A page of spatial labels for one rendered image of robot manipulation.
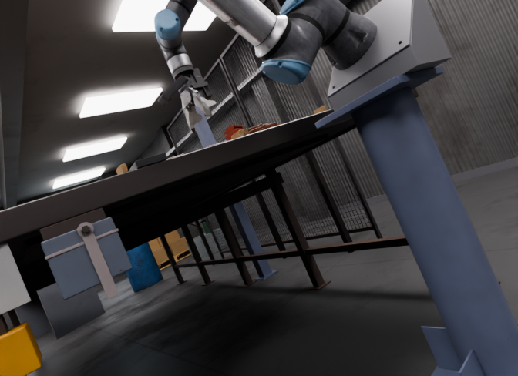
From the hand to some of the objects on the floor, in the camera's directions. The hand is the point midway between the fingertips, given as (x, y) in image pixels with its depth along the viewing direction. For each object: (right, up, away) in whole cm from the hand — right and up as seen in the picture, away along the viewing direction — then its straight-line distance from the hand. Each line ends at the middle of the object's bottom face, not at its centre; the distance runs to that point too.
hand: (200, 126), depth 113 cm
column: (+87, -74, -20) cm, 116 cm away
